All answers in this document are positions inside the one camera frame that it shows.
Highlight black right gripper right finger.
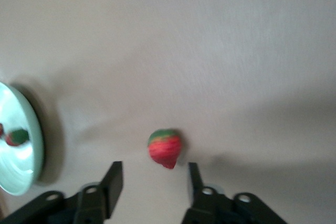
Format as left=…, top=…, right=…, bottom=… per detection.
left=181, top=162, right=289, bottom=224

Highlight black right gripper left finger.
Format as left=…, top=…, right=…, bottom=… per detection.
left=0, top=161, right=124, bottom=224

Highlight red strawberry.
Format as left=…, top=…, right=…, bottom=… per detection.
left=148, top=128, right=183, bottom=170
left=5, top=129, right=29, bottom=147

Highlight pale green round plate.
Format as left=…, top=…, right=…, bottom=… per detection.
left=0, top=81, right=45, bottom=196

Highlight brown table cover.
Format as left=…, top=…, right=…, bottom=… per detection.
left=0, top=0, right=336, bottom=224

